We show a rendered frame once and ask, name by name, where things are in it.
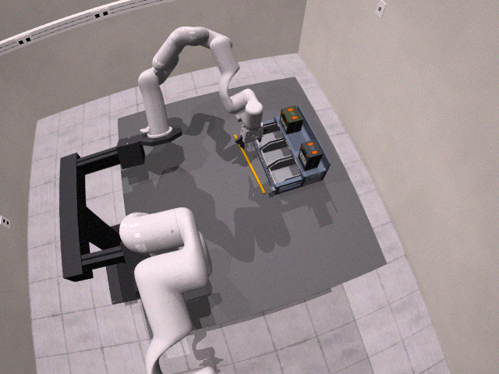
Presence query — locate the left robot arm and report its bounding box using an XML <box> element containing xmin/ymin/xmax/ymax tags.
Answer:
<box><xmin>138</xmin><ymin>26</ymin><xmax>264</xmax><ymax>138</ymax></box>

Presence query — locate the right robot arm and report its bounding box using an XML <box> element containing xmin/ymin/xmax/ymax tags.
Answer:
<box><xmin>119</xmin><ymin>207</ymin><xmax>212</xmax><ymax>374</ymax></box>

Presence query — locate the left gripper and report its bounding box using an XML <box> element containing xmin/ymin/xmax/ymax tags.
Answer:
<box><xmin>235</xmin><ymin>123</ymin><xmax>267</xmax><ymax>149</ymax></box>

